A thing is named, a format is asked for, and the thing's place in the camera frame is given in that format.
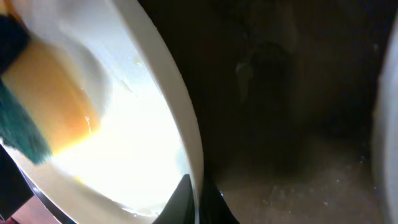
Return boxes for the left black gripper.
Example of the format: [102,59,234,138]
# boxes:
[0,15,30,73]

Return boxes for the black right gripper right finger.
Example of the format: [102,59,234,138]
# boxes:
[200,177,239,224]

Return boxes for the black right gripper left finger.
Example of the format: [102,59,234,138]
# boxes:
[152,174,195,224]

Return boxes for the green yellow sponge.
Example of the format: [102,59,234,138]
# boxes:
[1,40,101,164]

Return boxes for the white plate yellow stain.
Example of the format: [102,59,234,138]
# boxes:
[1,0,203,223]

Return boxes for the grey plate yellow stain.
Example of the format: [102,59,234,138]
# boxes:
[372,18,397,223]

